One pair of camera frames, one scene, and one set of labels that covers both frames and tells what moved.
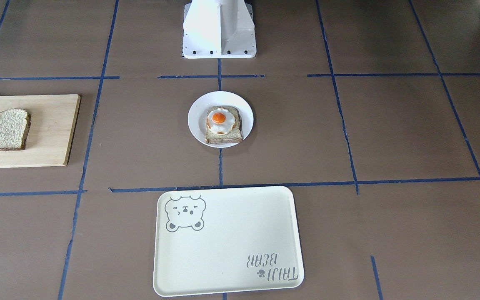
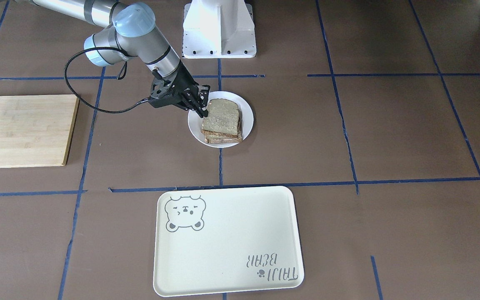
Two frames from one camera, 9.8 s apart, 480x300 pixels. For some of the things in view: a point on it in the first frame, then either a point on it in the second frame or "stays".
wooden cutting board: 48,139 stays
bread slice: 235,135 stays
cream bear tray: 222,240 stays
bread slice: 9,131 to 223,116
